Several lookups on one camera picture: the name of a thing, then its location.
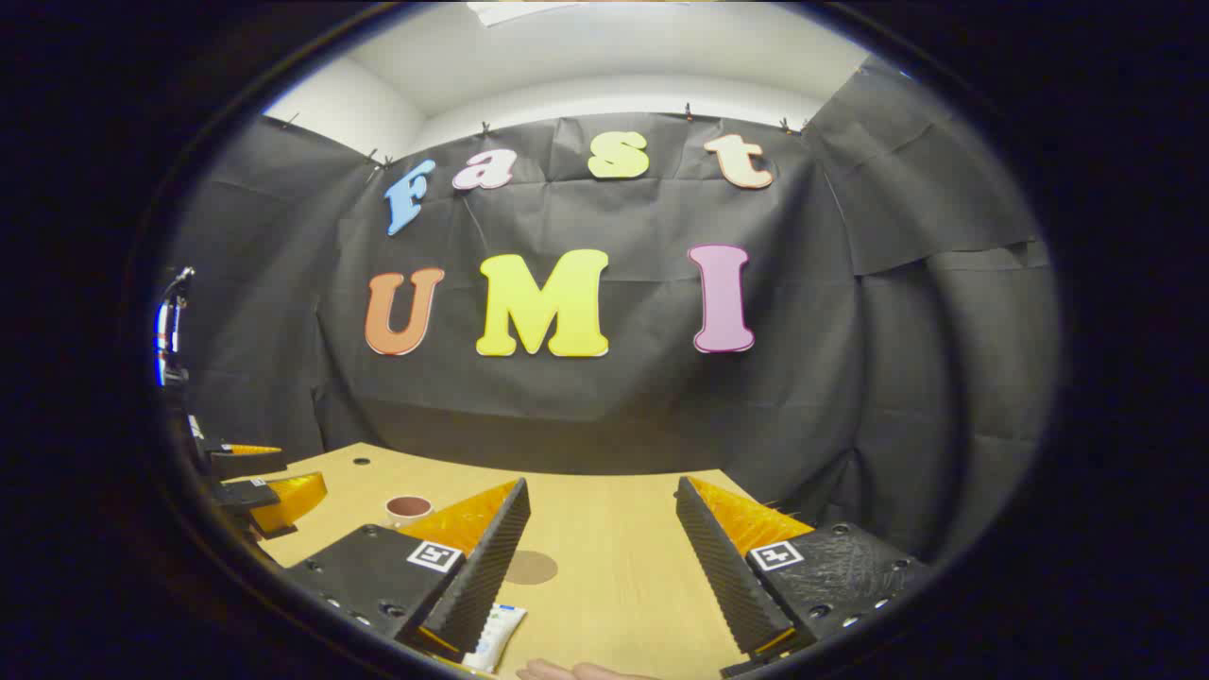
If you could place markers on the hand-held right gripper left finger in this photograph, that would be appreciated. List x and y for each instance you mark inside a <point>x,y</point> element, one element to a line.
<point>491,567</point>

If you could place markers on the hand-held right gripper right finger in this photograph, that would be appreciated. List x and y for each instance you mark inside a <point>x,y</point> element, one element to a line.
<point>723,567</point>

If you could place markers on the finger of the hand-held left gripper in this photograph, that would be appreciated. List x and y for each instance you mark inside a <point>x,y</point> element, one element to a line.
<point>279,499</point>
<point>247,463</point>

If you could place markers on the round brown coaster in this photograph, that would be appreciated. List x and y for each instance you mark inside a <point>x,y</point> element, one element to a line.
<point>532,568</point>

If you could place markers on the white toothpaste tube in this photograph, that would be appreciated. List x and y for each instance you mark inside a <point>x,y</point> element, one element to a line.
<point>498,635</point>

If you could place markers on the beige cup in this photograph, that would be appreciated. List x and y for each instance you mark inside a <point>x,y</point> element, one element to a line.
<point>408,511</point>

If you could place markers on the wooden desktop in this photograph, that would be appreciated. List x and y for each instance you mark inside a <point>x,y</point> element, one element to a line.
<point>614,548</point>

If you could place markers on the bright screen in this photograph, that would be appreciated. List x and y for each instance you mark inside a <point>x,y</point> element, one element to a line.
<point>168,331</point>

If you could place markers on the black backdrop cloth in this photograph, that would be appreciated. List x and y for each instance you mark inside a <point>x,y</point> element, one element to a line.
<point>614,406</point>

